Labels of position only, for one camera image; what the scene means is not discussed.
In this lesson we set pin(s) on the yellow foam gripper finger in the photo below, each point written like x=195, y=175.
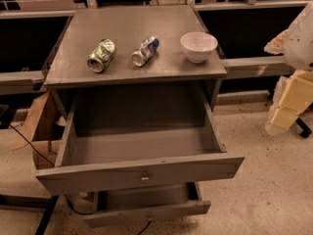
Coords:
x=292, y=96

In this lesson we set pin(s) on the grey top drawer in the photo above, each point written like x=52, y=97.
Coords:
x=133, y=140

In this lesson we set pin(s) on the grey drawer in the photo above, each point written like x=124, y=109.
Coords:
x=133, y=140
x=116, y=207

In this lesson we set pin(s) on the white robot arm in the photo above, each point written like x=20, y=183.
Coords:
x=296, y=42

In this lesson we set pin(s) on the grey wooden drawer cabinet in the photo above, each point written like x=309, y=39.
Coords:
x=167, y=70

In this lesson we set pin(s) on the grey bottom drawer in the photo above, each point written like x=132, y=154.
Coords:
x=116, y=207

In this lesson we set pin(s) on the white bowl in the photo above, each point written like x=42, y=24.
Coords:
x=198, y=46

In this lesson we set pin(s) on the crushed blue silver can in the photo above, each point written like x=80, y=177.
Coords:
x=146, y=50

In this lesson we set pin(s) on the crushed green soda can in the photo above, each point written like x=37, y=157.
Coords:
x=101, y=56

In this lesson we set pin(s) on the brown cardboard box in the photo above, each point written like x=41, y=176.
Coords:
x=43, y=128

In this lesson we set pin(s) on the black metal floor bar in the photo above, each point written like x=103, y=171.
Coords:
x=47, y=215

